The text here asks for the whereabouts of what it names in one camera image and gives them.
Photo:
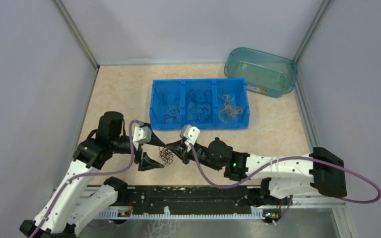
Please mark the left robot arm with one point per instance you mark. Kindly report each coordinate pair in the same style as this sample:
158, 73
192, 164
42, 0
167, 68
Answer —
61, 218

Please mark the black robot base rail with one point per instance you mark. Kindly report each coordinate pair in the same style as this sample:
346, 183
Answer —
197, 200

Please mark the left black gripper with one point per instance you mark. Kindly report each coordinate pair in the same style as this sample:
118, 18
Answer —
146, 162

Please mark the grey slotted cable duct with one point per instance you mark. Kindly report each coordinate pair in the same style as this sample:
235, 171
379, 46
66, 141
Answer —
254, 214

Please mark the teal translucent plastic tub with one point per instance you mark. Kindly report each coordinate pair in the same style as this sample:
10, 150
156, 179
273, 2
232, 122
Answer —
264, 73

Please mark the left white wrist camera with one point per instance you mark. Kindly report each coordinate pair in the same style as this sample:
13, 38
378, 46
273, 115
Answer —
141, 135

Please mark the blue divided plastic bin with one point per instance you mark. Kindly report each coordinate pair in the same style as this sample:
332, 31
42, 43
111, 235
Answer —
214, 103

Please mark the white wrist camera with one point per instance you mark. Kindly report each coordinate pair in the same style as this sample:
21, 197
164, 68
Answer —
189, 134
141, 135

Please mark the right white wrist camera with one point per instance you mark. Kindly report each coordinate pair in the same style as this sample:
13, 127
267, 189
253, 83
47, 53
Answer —
189, 134

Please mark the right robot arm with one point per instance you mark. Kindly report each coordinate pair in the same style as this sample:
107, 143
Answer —
319, 171

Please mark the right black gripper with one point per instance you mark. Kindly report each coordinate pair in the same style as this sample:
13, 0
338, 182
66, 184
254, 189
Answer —
183, 153

